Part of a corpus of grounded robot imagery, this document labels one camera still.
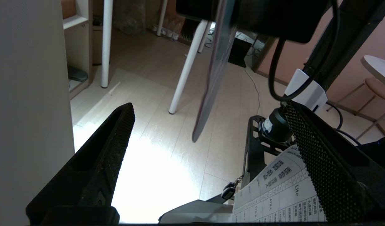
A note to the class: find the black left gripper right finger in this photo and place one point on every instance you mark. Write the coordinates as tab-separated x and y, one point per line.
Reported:
330	163

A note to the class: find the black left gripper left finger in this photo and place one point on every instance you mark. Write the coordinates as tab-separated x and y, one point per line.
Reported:
95	163

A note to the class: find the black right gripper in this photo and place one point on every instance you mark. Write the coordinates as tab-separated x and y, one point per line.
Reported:
290	18

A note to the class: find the grey-blue do-not-disturb door sign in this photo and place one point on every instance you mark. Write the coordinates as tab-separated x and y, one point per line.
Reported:
217	78

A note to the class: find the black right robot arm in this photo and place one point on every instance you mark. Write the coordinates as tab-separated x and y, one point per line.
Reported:
352	31

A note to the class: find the beige wooden door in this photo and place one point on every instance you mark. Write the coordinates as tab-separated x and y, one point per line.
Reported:
29	78

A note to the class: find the printed paper sheet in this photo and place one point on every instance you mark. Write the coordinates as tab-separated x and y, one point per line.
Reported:
274	188

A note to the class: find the clear plastic bag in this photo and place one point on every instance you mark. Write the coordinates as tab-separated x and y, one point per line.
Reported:
132	15

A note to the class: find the wooden stool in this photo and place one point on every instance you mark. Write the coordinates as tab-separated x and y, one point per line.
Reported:
381	91

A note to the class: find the black slipper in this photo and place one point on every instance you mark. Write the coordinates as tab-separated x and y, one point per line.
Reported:
77	74

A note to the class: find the black key fob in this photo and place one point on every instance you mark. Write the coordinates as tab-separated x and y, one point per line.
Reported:
228	191

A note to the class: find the round white table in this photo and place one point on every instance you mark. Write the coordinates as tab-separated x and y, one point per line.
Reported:
381	67

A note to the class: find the cream wardrobe shelf unit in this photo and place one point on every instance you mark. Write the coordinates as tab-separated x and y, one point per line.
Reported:
78	37

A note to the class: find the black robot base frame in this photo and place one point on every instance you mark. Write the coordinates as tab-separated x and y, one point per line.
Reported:
253	147

